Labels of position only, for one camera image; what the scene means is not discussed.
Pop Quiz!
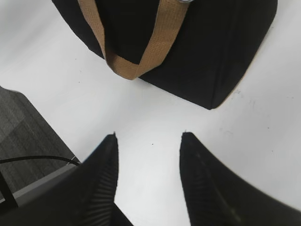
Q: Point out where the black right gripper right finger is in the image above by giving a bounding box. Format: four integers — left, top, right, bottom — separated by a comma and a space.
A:
179, 132, 301, 226

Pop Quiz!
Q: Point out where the thin black cable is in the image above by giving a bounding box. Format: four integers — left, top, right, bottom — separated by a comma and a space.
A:
0, 155, 82, 165

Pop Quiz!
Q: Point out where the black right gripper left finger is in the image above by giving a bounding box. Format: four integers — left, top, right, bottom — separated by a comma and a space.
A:
0, 134, 132, 226

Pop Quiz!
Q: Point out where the black canvas tote bag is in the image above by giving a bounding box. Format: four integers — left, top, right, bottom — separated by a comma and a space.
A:
54, 0, 278, 109

